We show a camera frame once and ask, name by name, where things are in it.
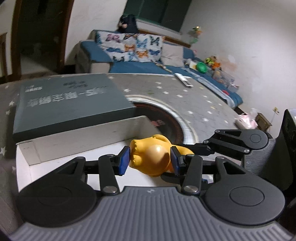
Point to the dark grey box lid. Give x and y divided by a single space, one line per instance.
63 103

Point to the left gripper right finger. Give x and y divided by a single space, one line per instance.
229 191

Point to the pink tissue pack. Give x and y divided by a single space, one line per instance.
246 121

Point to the orange rubber duck toy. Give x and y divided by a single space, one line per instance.
151 155

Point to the blue sofa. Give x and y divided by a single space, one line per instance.
90 58

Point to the stuffed toys on sofa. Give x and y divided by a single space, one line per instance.
212 62

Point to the dark plush toy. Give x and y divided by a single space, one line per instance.
127 24

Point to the grey star patterned tablecloth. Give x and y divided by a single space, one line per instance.
203 110

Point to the green plastic bowl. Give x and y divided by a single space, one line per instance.
202 67

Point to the white remote control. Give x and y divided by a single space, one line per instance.
184 80

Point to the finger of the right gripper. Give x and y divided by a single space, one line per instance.
232 151
249 139

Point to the grey cushion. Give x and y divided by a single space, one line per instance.
172 55

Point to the clear plastic storage box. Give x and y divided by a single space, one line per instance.
226 79

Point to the white cardboard box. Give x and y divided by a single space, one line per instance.
37 157

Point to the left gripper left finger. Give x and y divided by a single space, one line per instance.
71 192

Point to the butterfly patterned pillow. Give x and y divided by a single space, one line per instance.
124 47

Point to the colourful toy windmill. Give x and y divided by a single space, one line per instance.
194 34

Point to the dark green window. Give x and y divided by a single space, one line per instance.
166 13

